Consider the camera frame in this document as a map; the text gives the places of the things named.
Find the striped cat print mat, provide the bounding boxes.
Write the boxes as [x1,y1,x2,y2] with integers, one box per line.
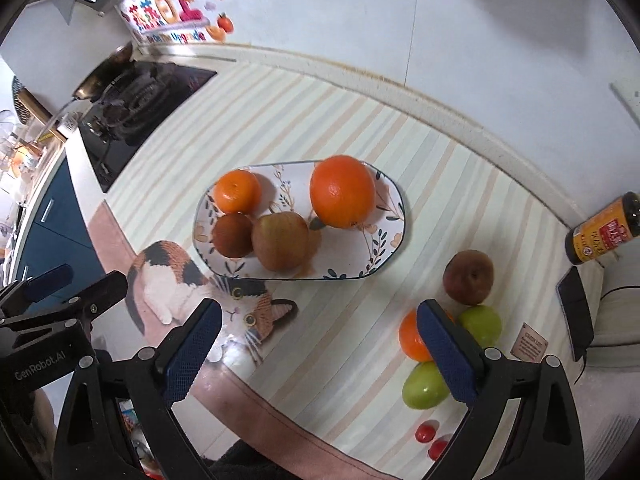
[87,62,607,480]

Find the black smartphone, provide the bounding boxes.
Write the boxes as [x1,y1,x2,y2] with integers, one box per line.
[556,266,596,362]

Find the small orange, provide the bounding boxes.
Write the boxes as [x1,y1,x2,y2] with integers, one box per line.
[398,308,456,363]

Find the yellow label sauce bottle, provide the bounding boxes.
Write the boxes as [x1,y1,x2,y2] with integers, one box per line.
[565,192,640,264]

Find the floral oval plate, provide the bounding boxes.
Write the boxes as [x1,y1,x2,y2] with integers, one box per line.
[192,160,406,281]

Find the colourful wall poster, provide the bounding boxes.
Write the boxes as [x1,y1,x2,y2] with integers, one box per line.
[117,0,237,47]

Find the green round fruit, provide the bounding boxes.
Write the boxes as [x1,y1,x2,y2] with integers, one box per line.
[402,361,451,410]
[457,305,503,349]

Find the black gas stove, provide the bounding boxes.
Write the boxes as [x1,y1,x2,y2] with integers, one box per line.
[77,59,219,194]

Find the large orange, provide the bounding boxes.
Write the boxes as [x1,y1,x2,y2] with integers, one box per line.
[309,156,377,230]

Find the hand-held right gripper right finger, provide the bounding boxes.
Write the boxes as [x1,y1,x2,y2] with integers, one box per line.
[416,299,587,480]

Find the wok with wooden handle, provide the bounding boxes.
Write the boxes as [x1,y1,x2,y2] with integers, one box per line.
[12,42,136,142]

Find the red yellow apple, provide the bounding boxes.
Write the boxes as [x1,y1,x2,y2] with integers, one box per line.
[251,211,310,272]

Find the dark red round fruit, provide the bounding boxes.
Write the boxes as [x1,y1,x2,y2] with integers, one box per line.
[443,250,496,307]

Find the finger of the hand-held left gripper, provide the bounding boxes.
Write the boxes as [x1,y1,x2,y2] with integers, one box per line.
[0,263,75,318]
[0,270,130,335]

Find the blue cabinet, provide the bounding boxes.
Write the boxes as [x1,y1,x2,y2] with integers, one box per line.
[9,160,102,282]

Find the small mandarin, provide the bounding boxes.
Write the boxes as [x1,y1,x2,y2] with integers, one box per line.
[213,170,262,214]

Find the brown label card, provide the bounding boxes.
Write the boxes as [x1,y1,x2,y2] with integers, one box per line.
[511,322,547,364]

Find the thin black cable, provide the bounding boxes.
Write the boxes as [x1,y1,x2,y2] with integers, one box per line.
[572,282,640,387]

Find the brown round fruit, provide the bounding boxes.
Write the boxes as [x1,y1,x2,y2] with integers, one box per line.
[211,212,255,259]

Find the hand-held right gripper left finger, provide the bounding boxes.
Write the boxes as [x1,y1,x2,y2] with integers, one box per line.
[52,298,224,480]

